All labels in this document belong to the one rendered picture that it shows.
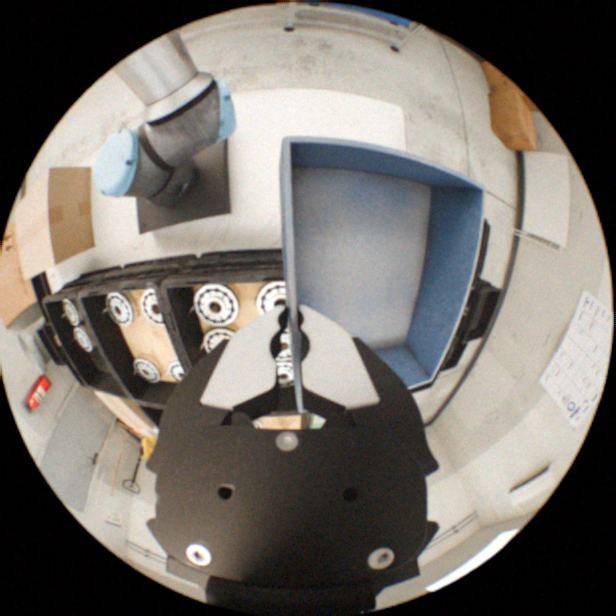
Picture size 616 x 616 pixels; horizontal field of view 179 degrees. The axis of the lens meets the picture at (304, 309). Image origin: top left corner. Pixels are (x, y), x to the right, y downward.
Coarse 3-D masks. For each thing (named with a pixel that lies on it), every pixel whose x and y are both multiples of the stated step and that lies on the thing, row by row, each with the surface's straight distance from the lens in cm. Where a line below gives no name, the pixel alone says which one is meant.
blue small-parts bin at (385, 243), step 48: (288, 144) 10; (336, 144) 11; (288, 192) 10; (336, 192) 17; (384, 192) 19; (432, 192) 22; (480, 192) 18; (288, 240) 10; (336, 240) 17; (384, 240) 19; (432, 240) 22; (480, 240) 18; (288, 288) 11; (336, 288) 19; (384, 288) 21; (432, 288) 22; (384, 336) 24; (432, 336) 22
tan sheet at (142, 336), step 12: (132, 324) 64; (144, 324) 61; (132, 336) 68; (144, 336) 64; (156, 336) 61; (132, 348) 72; (144, 348) 68; (156, 348) 65; (168, 348) 62; (168, 360) 66; (168, 372) 70
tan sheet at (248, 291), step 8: (240, 288) 44; (248, 288) 44; (256, 288) 44; (240, 296) 45; (248, 296) 45; (216, 304) 47; (248, 304) 46; (256, 304) 45; (240, 312) 47; (248, 312) 47; (256, 312) 46; (240, 320) 48; (248, 320) 48
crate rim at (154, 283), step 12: (84, 288) 60; (96, 288) 53; (108, 288) 49; (120, 288) 46; (132, 288) 44; (144, 288) 41; (156, 288) 39; (84, 312) 61; (168, 324) 42; (96, 336) 63; (168, 336) 44; (108, 360) 67; (180, 360) 48; (132, 396) 75
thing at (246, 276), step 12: (180, 276) 38; (192, 276) 36; (204, 276) 34; (216, 276) 33; (228, 276) 33; (240, 276) 32; (252, 276) 34; (264, 276) 32; (276, 276) 32; (168, 300) 39; (168, 312) 40; (180, 336) 43; (180, 348) 45
